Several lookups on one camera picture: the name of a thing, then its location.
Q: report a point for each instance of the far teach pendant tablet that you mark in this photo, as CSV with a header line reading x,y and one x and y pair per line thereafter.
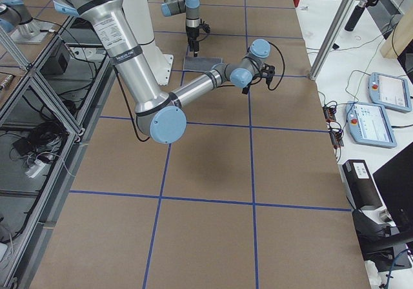
x,y
390,91

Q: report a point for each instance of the teach pendant tablet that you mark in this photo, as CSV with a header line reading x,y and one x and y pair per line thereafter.
x,y
390,91
369,125

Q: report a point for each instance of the black monitor on stand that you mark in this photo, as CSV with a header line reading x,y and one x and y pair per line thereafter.
x,y
383,244

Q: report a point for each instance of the pink and grey towel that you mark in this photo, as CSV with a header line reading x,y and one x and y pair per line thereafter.
x,y
200,64

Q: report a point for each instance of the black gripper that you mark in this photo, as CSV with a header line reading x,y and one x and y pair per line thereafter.
x,y
246,90
192,36

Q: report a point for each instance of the white power strip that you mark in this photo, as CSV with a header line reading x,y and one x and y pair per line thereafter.
x,y
35,169

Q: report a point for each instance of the near teach pendant tablet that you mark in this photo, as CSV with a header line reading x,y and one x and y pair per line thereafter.
x,y
369,125

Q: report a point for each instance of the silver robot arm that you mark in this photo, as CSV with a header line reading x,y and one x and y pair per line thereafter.
x,y
191,9
159,114

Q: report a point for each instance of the black cylindrical bottle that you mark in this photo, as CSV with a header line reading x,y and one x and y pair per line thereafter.
x,y
355,15

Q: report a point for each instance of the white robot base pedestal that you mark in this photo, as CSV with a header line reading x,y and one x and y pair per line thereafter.
x,y
138,16

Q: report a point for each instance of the aluminium frame post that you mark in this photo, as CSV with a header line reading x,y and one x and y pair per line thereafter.
x,y
344,9

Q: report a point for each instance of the black power box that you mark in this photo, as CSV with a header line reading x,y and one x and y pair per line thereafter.
x,y
363,192

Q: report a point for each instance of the aluminium frame rail structure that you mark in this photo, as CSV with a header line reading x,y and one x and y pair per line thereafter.
x,y
48,112

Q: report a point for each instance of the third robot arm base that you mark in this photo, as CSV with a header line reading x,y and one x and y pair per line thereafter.
x,y
18,23

